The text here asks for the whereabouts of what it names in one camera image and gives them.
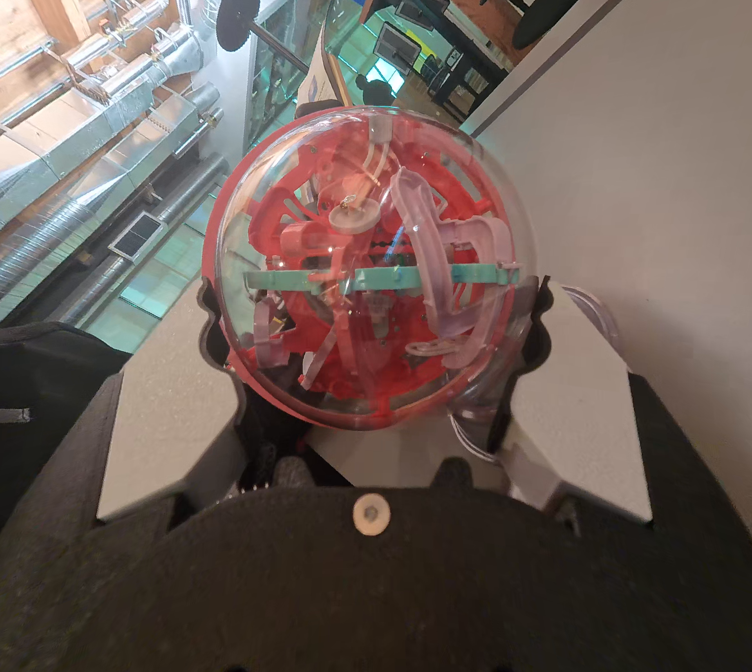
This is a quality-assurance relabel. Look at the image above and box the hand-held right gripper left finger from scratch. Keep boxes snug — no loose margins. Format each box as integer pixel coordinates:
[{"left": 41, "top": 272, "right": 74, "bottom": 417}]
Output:
[{"left": 96, "top": 277, "right": 249, "bottom": 524}]

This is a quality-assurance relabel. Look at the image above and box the clear plastic ball stand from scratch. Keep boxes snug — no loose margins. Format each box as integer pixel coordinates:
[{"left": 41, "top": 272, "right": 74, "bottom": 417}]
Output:
[{"left": 446, "top": 284, "right": 618, "bottom": 464}]

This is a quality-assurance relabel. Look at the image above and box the clear red maze ball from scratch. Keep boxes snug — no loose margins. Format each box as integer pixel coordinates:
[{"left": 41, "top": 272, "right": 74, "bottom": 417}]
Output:
[{"left": 201, "top": 105, "right": 537, "bottom": 432}]

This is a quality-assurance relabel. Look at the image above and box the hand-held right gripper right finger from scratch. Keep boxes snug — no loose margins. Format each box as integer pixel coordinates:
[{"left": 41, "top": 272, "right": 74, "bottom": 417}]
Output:
[{"left": 486, "top": 276, "right": 654, "bottom": 526}]

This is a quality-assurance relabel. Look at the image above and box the instruction sign board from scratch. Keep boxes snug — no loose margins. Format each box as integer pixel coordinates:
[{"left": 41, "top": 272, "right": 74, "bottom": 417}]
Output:
[{"left": 294, "top": 0, "right": 359, "bottom": 117}]

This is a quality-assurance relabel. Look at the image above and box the white grille box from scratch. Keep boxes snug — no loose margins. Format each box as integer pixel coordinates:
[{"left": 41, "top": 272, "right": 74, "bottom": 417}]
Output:
[{"left": 108, "top": 213, "right": 162, "bottom": 264}]

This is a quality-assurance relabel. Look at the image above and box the rectangular metal air duct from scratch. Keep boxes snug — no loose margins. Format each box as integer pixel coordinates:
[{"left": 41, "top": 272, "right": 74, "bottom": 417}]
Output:
[{"left": 0, "top": 32, "right": 223, "bottom": 226}]

